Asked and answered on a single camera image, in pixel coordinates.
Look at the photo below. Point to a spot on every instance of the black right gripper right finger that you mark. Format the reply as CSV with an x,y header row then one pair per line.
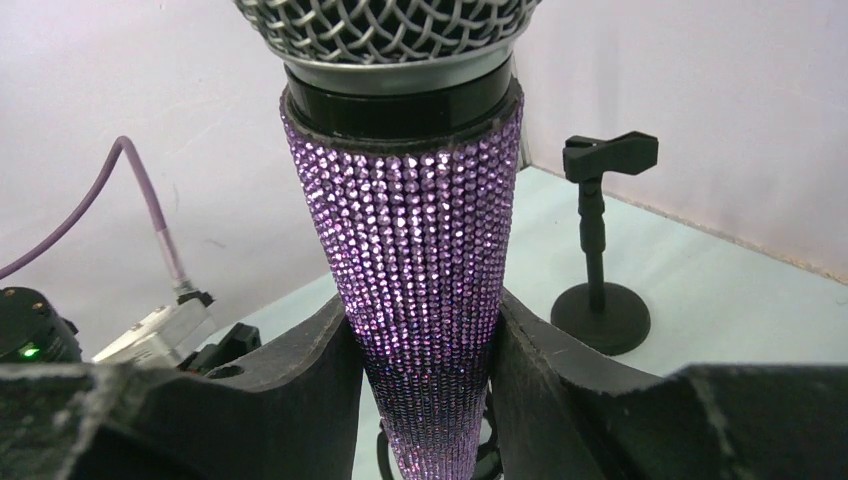
x,y
565,411

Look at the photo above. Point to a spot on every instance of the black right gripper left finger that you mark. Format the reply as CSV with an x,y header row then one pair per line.
x,y
288,410

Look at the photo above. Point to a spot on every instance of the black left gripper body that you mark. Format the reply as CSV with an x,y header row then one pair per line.
x,y
240,340

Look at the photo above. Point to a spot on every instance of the purple glitter microphone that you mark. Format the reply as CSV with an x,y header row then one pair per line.
x,y
404,121

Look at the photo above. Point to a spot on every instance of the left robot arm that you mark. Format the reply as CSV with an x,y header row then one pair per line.
x,y
32,331

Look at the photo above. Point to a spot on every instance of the black round-base mic stand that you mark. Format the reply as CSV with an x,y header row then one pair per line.
x,y
608,317

